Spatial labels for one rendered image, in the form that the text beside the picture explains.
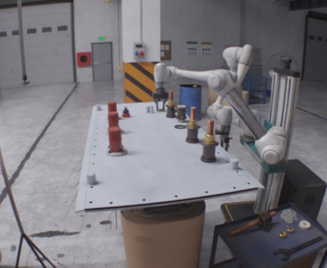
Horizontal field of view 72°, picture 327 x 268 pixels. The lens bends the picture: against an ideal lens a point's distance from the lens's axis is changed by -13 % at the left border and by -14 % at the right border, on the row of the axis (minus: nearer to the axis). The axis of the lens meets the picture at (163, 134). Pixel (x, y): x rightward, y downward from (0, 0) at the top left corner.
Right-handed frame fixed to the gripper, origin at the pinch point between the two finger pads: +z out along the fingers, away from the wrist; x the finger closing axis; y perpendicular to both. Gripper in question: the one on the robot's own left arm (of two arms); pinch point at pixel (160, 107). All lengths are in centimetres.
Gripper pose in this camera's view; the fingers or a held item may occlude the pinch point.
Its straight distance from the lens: 223.1
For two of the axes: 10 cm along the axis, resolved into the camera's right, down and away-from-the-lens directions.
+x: -9.8, 0.7, -2.0
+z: 0.0, 9.4, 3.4
